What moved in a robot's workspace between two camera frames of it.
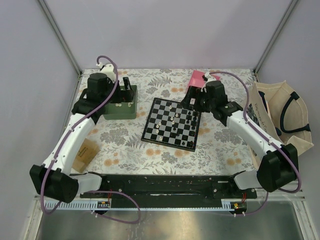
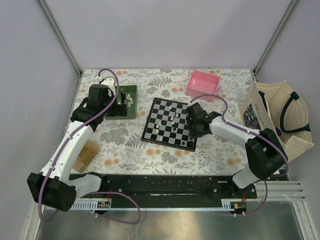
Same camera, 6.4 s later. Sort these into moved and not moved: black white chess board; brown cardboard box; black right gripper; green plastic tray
Moved: black right gripper
Not moved: green plastic tray; black white chess board; brown cardboard box
